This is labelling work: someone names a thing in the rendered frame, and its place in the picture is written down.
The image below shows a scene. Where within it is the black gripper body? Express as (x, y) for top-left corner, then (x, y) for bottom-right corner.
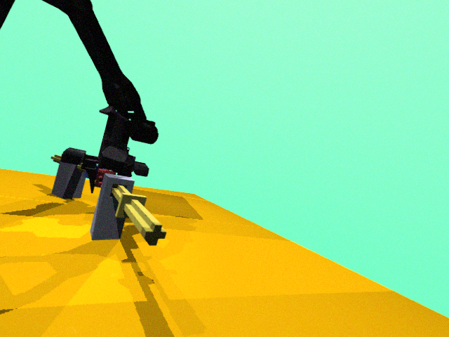
(61, 134), (149, 177)

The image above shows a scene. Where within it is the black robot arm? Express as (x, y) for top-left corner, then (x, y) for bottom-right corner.
(42, 0), (159, 173)

